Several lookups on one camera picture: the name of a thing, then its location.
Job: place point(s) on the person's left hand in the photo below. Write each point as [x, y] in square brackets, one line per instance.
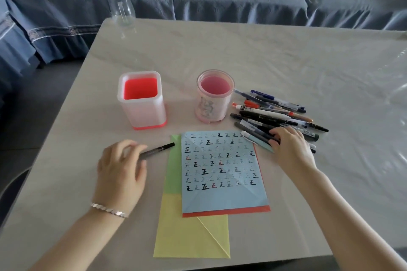
[120, 178]

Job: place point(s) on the person's right hand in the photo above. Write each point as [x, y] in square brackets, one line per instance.
[292, 153]

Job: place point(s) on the pile of assorted pens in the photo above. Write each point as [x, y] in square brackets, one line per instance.
[279, 112]

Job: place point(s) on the black marker pen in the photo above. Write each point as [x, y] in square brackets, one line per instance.
[159, 150]

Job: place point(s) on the green paper sheet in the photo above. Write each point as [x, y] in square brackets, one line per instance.
[173, 172]

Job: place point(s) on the square white red pen holder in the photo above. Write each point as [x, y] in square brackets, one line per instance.
[143, 112]

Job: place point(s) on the blue paper with writing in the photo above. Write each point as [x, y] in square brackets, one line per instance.
[222, 197]

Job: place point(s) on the yellow paper sheet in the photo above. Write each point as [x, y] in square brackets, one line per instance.
[184, 236]

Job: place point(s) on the red paper sheet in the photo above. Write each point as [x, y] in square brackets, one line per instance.
[222, 212]

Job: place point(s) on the round pink pen holder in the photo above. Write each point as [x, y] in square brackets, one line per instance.
[210, 108]

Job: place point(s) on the person's left forearm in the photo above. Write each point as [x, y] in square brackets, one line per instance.
[76, 245]

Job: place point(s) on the person's right forearm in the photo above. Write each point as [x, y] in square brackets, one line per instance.
[349, 223]

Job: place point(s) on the clear glass jar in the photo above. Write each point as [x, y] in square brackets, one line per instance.
[120, 10]

